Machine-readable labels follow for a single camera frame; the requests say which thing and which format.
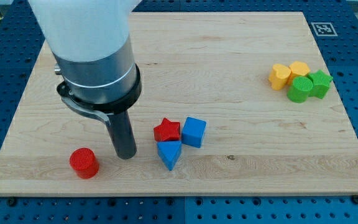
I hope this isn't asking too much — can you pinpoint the blue cube block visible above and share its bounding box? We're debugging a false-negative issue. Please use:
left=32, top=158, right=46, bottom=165
left=181, top=117, right=206, bottom=148

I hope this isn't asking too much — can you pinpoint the red cylinder block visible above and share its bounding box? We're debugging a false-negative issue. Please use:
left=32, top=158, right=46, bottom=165
left=69, top=147, right=99, bottom=179

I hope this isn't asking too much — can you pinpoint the red star block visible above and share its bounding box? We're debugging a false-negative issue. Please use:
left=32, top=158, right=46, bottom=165
left=154, top=118, right=181, bottom=142

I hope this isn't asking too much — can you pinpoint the white fiducial marker tag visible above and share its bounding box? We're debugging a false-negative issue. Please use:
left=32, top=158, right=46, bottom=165
left=311, top=22, right=337, bottom=37

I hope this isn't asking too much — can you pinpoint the green star block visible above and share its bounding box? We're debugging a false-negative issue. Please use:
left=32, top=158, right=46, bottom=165
left=308, top=70, right=333, bottom=99

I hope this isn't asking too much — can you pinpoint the yellow hexagon block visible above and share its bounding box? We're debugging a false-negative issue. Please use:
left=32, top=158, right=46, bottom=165
left=287, top=61, right=310, bottom=85

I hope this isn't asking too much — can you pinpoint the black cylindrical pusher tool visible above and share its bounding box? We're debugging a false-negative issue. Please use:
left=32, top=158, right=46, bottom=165
left=106, top=111, right=137, bottom=159

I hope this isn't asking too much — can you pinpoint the blue triangle block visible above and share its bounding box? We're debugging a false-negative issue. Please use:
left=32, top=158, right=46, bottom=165
left=157, top=141, right=181, bottom=171

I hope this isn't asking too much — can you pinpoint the yellow heart block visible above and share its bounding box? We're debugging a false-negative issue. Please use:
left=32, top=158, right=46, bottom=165
left=268, top=63, right=291, bottom=90

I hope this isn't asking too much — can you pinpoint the wooden board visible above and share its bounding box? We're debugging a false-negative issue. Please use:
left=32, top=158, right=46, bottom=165
left=0, top=12, right=358, bottom=197

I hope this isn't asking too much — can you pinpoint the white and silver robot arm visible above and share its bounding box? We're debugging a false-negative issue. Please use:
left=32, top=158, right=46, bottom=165
left=29, top=0, right=141, bottom=124

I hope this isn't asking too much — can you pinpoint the green cylinder block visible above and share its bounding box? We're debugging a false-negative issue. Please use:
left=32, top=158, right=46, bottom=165
left=287, top=77, right=313, bottom=103

